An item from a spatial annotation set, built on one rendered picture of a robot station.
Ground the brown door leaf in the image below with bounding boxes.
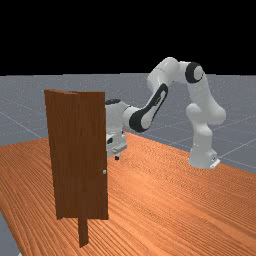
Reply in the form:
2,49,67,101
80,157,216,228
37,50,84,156
77,90,110,222

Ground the brown door frame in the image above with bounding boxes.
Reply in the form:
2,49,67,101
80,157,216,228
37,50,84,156
43,88,91,249

